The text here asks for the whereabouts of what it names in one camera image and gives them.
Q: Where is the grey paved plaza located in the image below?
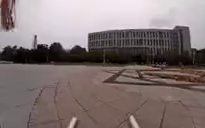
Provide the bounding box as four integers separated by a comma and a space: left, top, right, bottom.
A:
0, 63, 205, 128

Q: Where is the large curved grey building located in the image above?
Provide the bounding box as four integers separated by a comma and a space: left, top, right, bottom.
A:
87, 25, 193, 56

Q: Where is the row of dark trees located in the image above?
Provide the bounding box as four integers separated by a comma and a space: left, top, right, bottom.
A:
0, 42, 205, 66

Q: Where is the robot's own part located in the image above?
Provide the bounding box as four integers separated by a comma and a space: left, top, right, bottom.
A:
67, 116, 78, 128
128, 114, 141, 128

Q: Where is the thin distant tower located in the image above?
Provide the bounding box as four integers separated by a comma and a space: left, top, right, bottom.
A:
33, 34, 39, 50

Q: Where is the brown planting bed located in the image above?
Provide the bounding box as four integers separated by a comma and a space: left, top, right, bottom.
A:
143, 67, 205, 85

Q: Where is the red and white banner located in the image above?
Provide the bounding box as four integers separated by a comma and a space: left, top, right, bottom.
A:
0, 0, 18, 33

